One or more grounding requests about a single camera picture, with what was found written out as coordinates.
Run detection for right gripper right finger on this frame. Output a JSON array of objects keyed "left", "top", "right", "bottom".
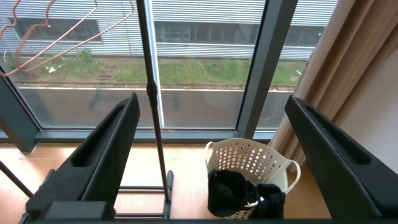
[{"left": 284, "top": 95, "right": 398, "bottom": 218}]

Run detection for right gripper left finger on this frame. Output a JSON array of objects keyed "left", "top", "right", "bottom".
[{"left": 25, "top": 92, "right": 141, "bottom": 218}]

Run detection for pink clothes hanger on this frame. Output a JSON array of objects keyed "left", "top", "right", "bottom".
[
  {"left": 14, "top": 0, "right": 134, "bottom": 74},
  {"left": 0, "top": 0, "right": 98, "bottom": 78}
]

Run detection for black clothes rack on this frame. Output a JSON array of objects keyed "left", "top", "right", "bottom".
[{"left": 0, "top": 0, "right": 174, "bottom": 220}]

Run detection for white laundry basket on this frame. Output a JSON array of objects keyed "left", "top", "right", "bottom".
[{"left": 204, "top": 138, "right": 302, "bottom": 220}]

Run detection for beige curtain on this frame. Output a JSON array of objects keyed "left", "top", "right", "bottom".
[{"left": 269, "top": 0, "right": 398, "bottom": 166}]

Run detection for window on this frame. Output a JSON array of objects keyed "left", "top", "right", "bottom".
[{"left": 0, "top": 0, "right": 338, "bottom": 153}]

